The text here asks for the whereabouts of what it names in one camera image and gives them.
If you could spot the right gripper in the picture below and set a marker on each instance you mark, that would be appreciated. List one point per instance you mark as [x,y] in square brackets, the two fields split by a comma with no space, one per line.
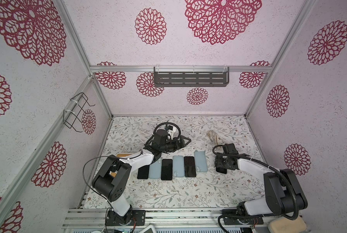
[221,162]

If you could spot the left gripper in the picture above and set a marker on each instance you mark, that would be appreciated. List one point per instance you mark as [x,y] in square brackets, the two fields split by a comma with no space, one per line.
[179,146]

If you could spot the black phone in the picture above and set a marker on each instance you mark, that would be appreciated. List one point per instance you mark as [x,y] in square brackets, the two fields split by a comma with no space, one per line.
[189,166]
[221,170]

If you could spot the pale green phone case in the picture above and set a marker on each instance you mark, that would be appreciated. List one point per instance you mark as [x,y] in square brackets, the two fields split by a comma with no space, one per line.
[200,161]
[178,166]
[155,170]

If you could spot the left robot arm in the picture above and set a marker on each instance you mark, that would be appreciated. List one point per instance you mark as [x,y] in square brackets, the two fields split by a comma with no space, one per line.
[111,179]

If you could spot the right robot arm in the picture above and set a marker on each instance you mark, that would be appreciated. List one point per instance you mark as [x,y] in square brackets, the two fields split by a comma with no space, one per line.
[283,194]

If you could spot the crumpled clear plastic bag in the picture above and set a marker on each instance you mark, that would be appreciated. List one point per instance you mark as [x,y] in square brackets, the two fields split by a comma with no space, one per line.
[214,138]

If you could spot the white wooden-top tissue box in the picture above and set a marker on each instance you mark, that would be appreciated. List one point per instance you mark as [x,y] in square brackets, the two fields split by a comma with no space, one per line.
[122,155]

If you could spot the beige sponge pad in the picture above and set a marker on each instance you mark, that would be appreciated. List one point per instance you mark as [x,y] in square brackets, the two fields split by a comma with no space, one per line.
[284,225]

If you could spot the grey metal wall shelf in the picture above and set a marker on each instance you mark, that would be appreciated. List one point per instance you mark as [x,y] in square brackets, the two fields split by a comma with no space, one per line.
[190,79]

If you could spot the black wire wall rack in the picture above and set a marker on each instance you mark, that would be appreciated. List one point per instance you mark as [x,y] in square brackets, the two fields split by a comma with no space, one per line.
[80,118]

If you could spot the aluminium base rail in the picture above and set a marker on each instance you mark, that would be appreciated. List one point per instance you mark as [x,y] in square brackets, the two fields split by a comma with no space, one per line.
[94,219]

